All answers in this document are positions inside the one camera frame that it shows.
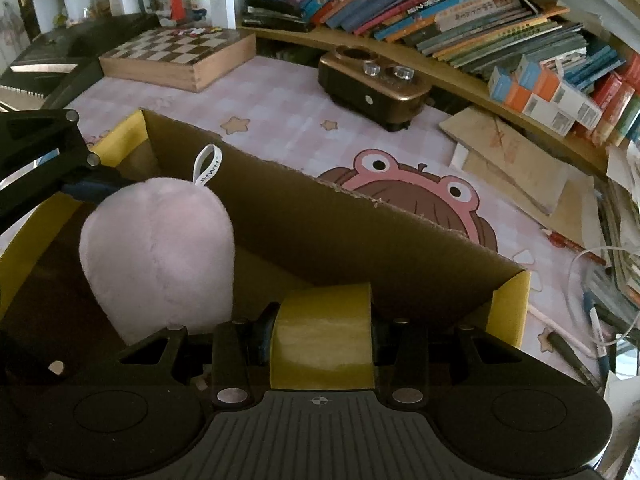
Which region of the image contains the yellow cardboard box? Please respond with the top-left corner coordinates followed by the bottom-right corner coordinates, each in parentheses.
top-left (0, 107), bottom-right (532, 363)

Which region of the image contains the wooden chessboard box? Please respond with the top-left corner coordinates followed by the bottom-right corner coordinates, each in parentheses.
top-left (99, 27), bottom-right (257, 93)

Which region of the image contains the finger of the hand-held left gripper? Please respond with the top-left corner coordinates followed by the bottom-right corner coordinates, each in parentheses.
top-left (0, 329), bottom-right (71, 392)
top-left (0, 108), bottom-right (127, 232)

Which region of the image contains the red pen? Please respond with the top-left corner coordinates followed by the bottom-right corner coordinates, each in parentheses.
top-left (542, 227), bottom-right (609, 266)

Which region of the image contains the black electronic piano keyboard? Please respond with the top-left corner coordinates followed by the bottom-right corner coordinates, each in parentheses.
top-left (0, 14), bottom-right (161, 112)

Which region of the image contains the black pen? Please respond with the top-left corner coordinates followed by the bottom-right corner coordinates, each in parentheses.
top-left (547, 330), bottom-right (602, 392)

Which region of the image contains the orange blue small carton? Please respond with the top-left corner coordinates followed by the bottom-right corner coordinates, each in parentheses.
top-left (488, 66), bottom-right (532, 112)
top-left (517, 54), bottom-right (562, 103)

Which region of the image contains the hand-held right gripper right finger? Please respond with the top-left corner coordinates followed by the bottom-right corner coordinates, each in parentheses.
top-left (372, 316), bottom-right (532, 407)

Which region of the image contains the yellow tape roll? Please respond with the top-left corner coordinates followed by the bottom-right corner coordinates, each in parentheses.
top-left (269, 282), bottom-right (376, 391)

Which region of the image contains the pale pink stick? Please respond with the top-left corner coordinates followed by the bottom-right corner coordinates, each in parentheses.
top-left (529, 302), bottom-right (597, 359)

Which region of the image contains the pink checkered cloth desktop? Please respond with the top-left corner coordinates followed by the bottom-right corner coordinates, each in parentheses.
top-left (67, 55), bottom-right (616, 391)

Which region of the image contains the stack of newspapers and magazines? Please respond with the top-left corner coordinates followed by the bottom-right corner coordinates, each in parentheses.
top-left (582, 142), bottom-right (640, 312)

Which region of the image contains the brown gold desktop appliance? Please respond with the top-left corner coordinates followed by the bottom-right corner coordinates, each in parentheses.
top-left (318, 45), bottom-right (433, 132)

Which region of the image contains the white cable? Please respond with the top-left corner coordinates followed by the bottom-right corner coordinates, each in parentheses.
top-left (566, 245), bottom-right (640, 347)

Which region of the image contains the blue white pen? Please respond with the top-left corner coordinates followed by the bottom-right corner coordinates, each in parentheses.
top-left (582, 290), bottom-right (612, 387)

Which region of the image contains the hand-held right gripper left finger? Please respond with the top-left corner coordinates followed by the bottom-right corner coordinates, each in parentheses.
top-left (117, 302), bottom-right (281, 407)

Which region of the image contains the pink plush toy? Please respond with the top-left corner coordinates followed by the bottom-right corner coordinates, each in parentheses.
top-left (79, 144), bottom-right (236, 346)

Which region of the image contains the row of books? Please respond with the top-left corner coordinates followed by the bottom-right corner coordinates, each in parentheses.
top-left (250, 0), bottom-right (640, 147)

